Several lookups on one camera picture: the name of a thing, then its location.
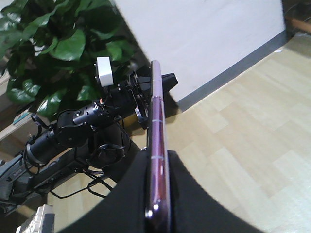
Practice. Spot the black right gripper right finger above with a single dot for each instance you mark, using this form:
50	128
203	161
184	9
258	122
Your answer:
196	211

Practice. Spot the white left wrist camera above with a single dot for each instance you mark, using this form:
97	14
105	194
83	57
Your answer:
104	71

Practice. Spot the black foldable smartphone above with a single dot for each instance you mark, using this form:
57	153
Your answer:
158	199

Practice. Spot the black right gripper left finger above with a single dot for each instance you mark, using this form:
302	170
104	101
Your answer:
123	210

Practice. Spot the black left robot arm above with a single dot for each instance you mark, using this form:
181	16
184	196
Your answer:
89	140

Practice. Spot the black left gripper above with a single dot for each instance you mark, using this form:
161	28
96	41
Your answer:
132	96

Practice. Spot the green leafy potted plant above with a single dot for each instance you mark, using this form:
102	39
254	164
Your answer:
53	46

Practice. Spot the light wooden desk shelf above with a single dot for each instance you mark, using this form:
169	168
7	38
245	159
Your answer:
12	138

